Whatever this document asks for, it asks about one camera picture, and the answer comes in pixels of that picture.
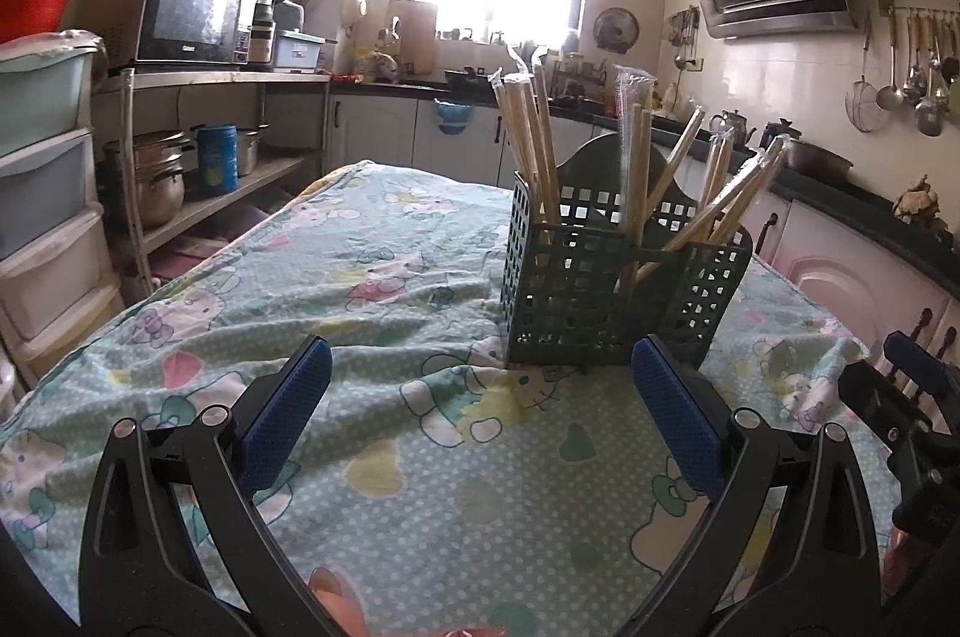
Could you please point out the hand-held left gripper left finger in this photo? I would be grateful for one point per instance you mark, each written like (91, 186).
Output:
(289, 412)

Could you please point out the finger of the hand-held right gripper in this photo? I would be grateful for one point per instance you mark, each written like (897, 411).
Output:
(877, 397)
(915, 358)

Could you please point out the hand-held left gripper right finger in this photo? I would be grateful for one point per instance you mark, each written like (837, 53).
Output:
(675, 416)

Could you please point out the black plastic mesh basket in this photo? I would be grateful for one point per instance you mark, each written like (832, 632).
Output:
(570, 353)

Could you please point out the bunch of wooden chopsticks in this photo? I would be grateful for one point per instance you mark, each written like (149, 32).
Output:
(525, 127)

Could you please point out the pink fleece blanket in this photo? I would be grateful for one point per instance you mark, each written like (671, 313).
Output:
(895, 554)

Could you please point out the cartoon printed teal blanket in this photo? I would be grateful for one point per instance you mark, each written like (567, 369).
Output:
(337, 277)

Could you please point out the ginger root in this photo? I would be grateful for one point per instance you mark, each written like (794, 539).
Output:
(919, 202)

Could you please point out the black cooking pot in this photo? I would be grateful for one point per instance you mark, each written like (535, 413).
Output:
(814, 157)

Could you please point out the small steel ladle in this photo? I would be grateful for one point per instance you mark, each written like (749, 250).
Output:
(890, 96)

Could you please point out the blue canister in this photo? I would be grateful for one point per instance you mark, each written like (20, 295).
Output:
(217, 157)

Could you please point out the small steel pot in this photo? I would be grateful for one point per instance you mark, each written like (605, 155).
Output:
(247, 150)

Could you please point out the stacked steel pots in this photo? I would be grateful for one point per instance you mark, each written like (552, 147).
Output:
(154, 180)

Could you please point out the steel kettle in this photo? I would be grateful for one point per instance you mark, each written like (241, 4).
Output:
(731, 127)

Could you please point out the cluster of condiment bottles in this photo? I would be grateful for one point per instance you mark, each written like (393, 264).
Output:
(660, 97)

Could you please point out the metal shelf rack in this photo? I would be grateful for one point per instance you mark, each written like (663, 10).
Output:
(225, 82)

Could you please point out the blue hanging bin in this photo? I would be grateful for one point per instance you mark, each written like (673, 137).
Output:
(452, 116)

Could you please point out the countertop spice rack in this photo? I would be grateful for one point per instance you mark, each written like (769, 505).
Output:
(577, 78)

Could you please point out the pastel plastic drawer cabinet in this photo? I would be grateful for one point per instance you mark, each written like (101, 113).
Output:
(45, 157)

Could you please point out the grey-blue plastic box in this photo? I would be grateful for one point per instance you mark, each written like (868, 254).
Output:
(298, 51)

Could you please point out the small black round fan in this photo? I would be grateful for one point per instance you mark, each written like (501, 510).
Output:
(616, 30)

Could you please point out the wooden cutting board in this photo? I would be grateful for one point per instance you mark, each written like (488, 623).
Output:
(416, 37)

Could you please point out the white plastic hanging container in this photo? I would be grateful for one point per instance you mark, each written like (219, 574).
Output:
(356, 7)

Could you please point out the black microwave oven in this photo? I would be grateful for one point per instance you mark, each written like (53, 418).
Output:
(191, 11)

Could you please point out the black blender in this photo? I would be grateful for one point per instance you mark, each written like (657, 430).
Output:
(268, 0)

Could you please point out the red plastic bucket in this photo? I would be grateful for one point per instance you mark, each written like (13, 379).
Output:
(30, 3)

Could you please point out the wall utensil rail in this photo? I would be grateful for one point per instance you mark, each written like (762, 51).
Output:
(922, 11)

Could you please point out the wall socket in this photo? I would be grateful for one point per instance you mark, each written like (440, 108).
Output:
(694, 63)

